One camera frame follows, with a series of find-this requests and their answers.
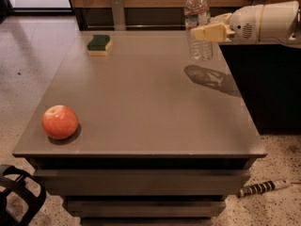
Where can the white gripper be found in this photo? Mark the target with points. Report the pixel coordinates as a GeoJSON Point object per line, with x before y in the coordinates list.
{"type": "Point", "coordinates": [245, 24]}

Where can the grey drawer cabinet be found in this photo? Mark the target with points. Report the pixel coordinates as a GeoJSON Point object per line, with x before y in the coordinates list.
{"type": "Point", "coordinates": [161, 141]}

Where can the red apple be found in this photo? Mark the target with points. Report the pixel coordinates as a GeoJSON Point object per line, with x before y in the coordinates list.
{"type": "Point", "coordinates": [59, 122]}

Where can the green and yellow sponge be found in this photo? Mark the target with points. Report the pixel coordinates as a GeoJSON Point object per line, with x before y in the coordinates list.
{"type": "Point", "coordinates": [99, 45]}

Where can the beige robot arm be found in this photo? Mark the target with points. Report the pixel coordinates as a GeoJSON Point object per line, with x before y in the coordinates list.
{"type": "Point", "coordinates": [261, 24]}

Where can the left metal bracket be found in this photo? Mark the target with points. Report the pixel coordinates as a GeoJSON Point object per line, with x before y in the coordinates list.
{"type": "Point", "coordinates": [118, 14]}

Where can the clear plastic water bottle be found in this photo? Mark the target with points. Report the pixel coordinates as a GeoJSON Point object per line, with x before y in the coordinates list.
{"type": "Point", "coordinates": [196, 13]}

